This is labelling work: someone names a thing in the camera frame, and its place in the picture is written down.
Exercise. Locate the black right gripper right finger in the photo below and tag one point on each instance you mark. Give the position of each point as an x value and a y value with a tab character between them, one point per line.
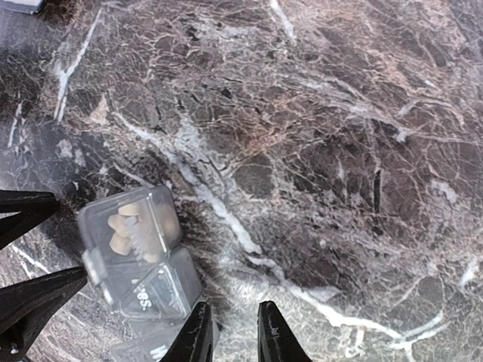
275	340

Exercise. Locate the grey weekly pill organizer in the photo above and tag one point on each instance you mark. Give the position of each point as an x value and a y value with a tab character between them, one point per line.
155	298

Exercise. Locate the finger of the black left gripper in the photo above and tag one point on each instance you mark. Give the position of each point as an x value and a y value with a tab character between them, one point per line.
27	209
26	307

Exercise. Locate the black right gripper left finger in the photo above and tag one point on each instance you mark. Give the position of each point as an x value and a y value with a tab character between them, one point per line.
195	341

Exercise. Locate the beige pills in organizer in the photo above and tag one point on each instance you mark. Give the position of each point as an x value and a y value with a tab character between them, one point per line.
149	231

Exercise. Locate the square floral ceramic plate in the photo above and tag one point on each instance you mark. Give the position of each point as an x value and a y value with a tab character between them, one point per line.
26	6

